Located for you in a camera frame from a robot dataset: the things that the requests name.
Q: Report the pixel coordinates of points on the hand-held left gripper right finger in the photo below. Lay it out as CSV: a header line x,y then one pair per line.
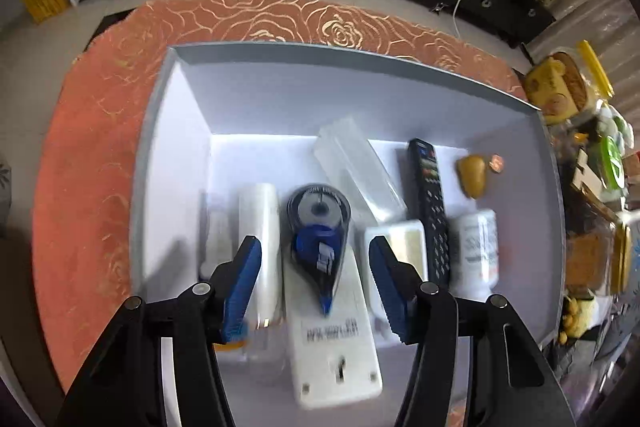
x,y
395,292

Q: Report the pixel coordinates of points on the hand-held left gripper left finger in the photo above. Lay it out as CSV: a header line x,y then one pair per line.
x,y
242,287

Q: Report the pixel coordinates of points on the small white spray bottle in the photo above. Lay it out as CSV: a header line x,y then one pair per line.
x,y
217,237

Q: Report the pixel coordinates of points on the white cylindrical tube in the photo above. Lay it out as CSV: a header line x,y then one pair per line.
x,y
257,207

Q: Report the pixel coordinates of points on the black remote control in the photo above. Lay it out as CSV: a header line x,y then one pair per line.
x,y
427,207

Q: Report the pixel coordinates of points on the white pill bottle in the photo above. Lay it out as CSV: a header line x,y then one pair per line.
x,y
475,247

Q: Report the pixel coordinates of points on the white air conditioner remote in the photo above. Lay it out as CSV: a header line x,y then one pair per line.
x,y
330,357

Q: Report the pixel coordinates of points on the correction tape dispenser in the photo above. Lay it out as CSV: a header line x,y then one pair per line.
x,y
317,227

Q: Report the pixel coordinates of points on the clear plastic case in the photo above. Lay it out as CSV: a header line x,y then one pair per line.
x,y
355,172

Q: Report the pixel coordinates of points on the brown egg-shaped object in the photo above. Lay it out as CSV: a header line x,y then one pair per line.
x,y
471,177

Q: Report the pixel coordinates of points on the grey cardboard box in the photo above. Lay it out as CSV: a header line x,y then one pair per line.
x,y
300,97

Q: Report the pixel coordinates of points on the jar of yellow candies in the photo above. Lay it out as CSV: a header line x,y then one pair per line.
x,y
580,317

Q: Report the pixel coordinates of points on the glass jar of nuts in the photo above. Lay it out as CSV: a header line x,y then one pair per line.
x,y
595,262

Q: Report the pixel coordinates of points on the wooden block puzzle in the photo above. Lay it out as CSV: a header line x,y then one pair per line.
x,y
587,172

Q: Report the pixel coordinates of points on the red rose-pattern tablecloth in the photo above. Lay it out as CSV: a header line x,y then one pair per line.
x,y
100,107

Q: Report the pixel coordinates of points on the green-lid container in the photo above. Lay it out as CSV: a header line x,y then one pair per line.
x,y
615,157

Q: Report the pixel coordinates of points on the yellow-lid plastic jar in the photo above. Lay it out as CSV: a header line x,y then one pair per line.
x,y
560,87

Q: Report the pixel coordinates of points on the grey curtain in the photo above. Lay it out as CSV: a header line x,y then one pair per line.
x,y
595,17

